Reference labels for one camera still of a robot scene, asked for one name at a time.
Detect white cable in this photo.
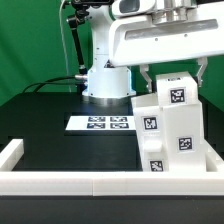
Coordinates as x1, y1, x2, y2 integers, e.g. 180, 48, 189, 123
58, 0, 73, 94

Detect white marker base plate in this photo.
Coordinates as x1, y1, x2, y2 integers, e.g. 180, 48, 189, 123
66, 116, 135, 131

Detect white U-shaped border frame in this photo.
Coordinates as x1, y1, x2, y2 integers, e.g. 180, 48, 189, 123
0, 139, 224, 196

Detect black cables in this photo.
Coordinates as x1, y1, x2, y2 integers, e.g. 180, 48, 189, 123
21, 75, 88, 94

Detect white cabinet top block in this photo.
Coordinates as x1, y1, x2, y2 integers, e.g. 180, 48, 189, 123
156, 72, 198, 106

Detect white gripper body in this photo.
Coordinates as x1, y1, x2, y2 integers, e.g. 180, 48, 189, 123
109, 5, 224, 66

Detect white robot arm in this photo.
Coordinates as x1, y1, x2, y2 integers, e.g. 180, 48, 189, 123
83, 0, 224, 102

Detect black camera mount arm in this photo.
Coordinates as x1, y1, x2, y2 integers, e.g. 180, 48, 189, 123
65, 0, 113, 83

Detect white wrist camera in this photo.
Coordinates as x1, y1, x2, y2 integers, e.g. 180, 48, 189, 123
112, 0, 156, 18

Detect white cabinet body box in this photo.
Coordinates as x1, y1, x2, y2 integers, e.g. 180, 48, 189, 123
132, 94, 206, 172

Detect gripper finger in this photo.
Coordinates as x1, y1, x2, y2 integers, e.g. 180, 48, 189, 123
196, 57, 208, 87
140, 64, 152, 93

